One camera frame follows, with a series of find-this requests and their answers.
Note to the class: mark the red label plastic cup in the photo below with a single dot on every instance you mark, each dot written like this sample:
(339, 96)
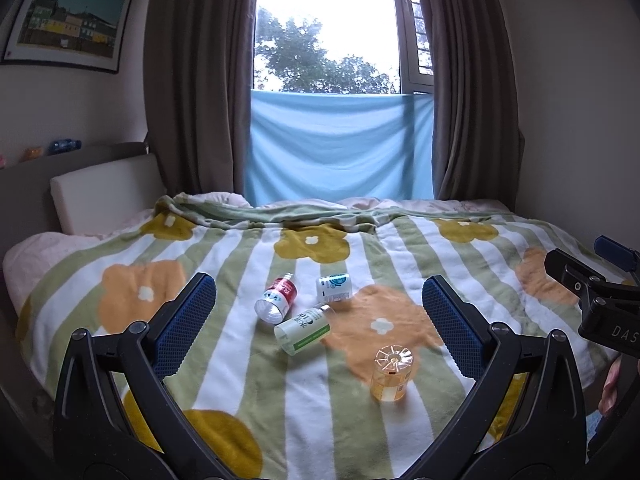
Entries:
(277, 300)

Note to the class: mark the grey bed headboard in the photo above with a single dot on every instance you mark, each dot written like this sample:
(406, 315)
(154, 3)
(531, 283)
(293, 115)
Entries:
(25, 195)

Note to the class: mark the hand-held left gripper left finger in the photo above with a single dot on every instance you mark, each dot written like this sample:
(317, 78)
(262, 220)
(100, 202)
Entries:
(186, 327)

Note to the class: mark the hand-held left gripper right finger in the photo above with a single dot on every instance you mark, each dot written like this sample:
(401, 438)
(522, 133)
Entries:
(452, 331)

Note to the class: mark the person's right hand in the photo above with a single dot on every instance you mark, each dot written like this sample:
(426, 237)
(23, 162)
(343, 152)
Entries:
(610, 390)

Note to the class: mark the light blue hanging cloth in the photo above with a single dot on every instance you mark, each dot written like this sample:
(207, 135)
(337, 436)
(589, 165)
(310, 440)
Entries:
(340, 150)

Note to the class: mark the striped flower print blanket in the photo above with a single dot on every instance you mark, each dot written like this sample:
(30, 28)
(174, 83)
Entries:
(280, 400)

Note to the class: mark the small orange toy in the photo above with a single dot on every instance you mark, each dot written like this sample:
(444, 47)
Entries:
(33, 153)

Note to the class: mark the green label plastic cup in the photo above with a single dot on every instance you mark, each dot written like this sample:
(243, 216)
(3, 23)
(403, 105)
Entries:
(300, 332)

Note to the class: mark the brown curtain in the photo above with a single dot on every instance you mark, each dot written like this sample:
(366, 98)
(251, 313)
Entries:
(200, 85)
(470, 85)

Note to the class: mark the blue label plastic cup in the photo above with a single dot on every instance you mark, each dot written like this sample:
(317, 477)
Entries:
(334, 289)

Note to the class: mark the orange translucent plastic cup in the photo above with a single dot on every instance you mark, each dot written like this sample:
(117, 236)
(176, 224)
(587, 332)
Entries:
(392, 372)

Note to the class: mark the open window sash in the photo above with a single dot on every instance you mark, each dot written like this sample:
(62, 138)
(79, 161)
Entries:
(412, 30)

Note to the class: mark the white headboard cushion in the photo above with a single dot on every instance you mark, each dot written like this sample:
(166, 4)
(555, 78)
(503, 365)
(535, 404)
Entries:
(107, 192)

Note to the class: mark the framed houses picture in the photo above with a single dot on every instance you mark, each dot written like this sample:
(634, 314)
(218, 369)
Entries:
(70, 15)

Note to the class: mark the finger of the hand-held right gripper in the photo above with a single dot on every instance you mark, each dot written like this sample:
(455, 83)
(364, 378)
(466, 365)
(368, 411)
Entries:
(567, 272)
(615, 251)

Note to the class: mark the pale pink bed sheet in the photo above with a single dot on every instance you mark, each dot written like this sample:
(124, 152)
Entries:
(45, 260)

